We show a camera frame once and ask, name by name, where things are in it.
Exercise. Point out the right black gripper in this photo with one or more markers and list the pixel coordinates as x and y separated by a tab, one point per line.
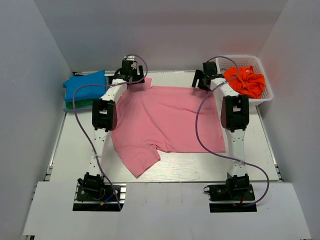
199	74

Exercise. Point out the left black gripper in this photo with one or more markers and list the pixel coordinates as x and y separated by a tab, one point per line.
139	78

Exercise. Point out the pink t shirt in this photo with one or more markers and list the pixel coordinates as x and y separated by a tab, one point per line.
170	119

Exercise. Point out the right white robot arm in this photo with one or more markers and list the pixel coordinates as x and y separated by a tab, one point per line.
234	118

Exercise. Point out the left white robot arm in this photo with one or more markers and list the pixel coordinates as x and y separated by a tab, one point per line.
105	118

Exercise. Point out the white plastic basket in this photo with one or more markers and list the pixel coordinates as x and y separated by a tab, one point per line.
247	61

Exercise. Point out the orange t shirt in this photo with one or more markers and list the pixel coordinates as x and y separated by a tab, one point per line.
245	81

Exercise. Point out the green folded t shirt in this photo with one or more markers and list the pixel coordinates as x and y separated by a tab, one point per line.
79	103

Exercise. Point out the light blue folded t shirt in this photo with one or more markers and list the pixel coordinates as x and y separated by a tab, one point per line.
84	96

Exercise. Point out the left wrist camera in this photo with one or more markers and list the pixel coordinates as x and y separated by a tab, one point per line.
130	58

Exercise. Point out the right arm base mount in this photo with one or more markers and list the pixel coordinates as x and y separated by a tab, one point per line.
222	201

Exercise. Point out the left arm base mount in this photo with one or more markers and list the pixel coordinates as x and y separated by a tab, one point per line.
94	195

